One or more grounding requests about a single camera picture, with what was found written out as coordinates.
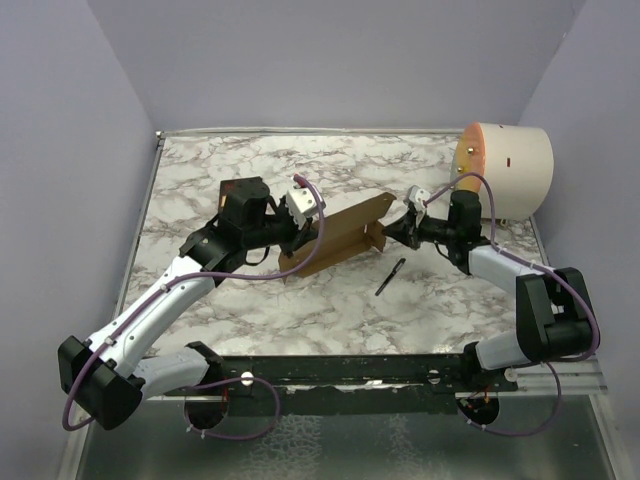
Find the brown cardboard box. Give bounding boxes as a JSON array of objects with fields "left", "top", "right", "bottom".
[{"left": 296, "top": 192, "right": 396, "bottom": 278}]

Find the dark paperback book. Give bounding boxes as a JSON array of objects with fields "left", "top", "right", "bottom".
[{"left": 218, "top": 176, "right": 262, "bottom": 211}]

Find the cream cylinder with coloured face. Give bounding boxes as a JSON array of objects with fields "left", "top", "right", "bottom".
[{"left": 451, "top": 122, "right": 554, "bottom": 221}]

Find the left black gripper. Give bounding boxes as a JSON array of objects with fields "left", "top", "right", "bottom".
[{"left": 245, "top": 195, "right": 321, "bottom": 259}]

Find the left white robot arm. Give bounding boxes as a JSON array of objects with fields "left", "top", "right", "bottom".
[{"left": 57, "top": 175, "right": 326, "bottom": 431}]

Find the black pen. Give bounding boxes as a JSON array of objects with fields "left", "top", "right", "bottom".
[{"left": 375, "top": 258, "right": 406, "bottom": 296}]

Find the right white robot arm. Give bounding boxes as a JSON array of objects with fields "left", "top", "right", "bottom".
[{"left": 382, "top": 188, "right": 594, "bottom": 391}]

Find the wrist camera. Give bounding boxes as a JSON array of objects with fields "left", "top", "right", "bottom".
[
  {"left": 403, "top": 185, "right": 431, "bottom": 218},
  {"left": 285, "top": 187, "right": 326, "bottom": 229}
]

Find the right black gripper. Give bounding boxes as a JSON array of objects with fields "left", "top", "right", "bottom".
[{"left": 382, "top": 210, "right": 457, "bottom": 252}]

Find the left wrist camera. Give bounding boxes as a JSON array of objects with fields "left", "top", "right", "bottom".
[{"left": 285, "top": 187, "right": 326, "bottom": 229}]

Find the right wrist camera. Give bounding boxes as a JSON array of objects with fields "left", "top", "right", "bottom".
[{"left": 403, "top": 185, "right": 431, "bottom": 218}]

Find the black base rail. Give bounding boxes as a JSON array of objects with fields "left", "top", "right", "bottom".
[{"left": 164, "top": 342, "right": 541, "bottom": 431}]

